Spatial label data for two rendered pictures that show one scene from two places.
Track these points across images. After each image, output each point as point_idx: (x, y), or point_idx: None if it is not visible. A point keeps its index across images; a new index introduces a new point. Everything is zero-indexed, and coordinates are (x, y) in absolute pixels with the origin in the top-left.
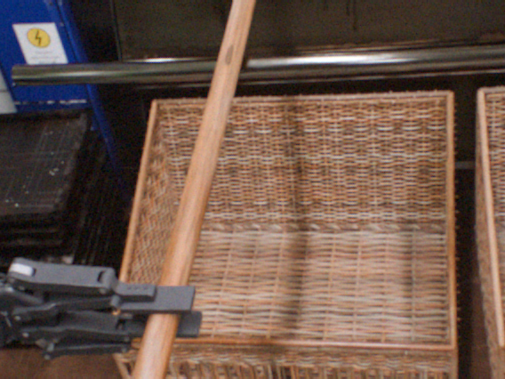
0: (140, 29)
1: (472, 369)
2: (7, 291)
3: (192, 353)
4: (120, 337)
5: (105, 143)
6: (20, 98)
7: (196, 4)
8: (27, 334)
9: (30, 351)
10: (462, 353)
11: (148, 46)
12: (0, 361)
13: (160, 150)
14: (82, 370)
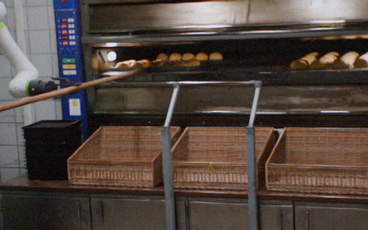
0: (101, 103)
1: (163, 184)
2: (50, 80)
3: (88, 165)
4: (66, 93)
5: (85, 140)
6: None
7: (117, 98)
8: (50, 91)
9: (45, 180)
10: (163, 183)
11: (102, 108)
12: (36, 181)
13: (99, 140)
14: (58, 182)
